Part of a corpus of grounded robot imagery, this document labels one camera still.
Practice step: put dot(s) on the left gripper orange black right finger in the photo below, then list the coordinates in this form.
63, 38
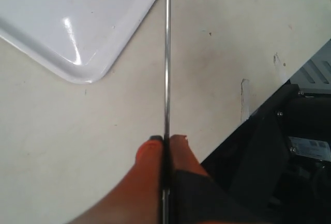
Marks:
198, 199

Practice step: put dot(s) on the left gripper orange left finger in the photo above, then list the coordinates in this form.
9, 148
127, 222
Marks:
136, 198

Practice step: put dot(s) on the thin metal skewer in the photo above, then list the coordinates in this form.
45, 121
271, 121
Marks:
166, 154

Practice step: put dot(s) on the white plastic tray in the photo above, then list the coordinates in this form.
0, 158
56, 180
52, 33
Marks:
78, 40

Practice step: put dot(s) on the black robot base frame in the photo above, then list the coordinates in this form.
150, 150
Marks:
277, 163

